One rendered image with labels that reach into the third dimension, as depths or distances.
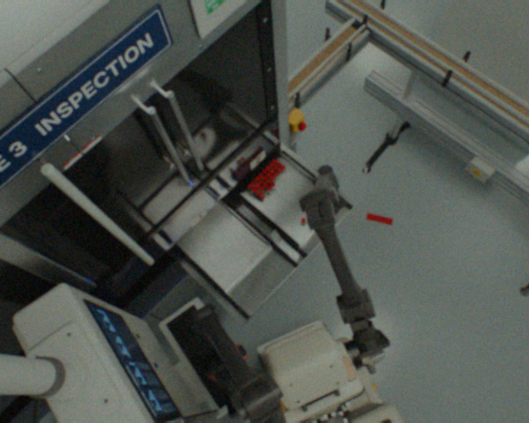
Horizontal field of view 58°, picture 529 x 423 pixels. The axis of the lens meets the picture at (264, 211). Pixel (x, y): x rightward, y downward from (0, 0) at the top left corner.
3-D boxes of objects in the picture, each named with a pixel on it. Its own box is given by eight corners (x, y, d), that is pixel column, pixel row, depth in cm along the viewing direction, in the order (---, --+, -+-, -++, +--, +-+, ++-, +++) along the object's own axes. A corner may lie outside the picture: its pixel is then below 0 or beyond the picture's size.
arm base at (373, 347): (357, 360, 148) (391, 345, 150) (349, 339, 146) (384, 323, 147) (347, 347, 157) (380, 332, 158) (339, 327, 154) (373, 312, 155)
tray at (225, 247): (169, 238, 202) (167, 235, 198) (213, 196, 207) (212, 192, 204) (226, 292, 192) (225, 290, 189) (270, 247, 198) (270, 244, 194)
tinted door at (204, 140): (194, 188, 173) (146, 93, 118) (275, 111, 182) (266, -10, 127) (195, 189, 173) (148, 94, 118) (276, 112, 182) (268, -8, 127)
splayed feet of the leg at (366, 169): (358, 169, 304) (361, 159, 291) (406, 118, 315) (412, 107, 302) (368, 176, 302) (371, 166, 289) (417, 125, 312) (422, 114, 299)
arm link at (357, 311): (353, 336, 150) (370, 332, 148) (343, 309, 147) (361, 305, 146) (352, 320, 158) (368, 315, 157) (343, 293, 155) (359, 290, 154)
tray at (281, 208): (241, 196, 206) (240, 193, 203) (280, 156, 212) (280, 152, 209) (300, 247, 197) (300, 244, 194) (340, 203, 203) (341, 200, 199)
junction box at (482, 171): (464, 169, 250) (470, 161, 242) (469, 163, 251) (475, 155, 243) (483, 183, 247) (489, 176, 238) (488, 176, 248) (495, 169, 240)
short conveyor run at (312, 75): (275, 137, 220) (273, 119, 205) (251, 118, 224) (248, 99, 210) (369, 46, 235) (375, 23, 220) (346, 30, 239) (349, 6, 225)
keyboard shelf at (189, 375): (142, 337, 198) (140, 336, 195) (197, 296, 202) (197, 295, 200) (201, 433, 183) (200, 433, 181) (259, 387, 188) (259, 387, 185)
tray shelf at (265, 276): (162, 247, 202) (161, 246, 201) (275, 138, 218) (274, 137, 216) (242, 326, 189) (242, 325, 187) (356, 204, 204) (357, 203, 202)
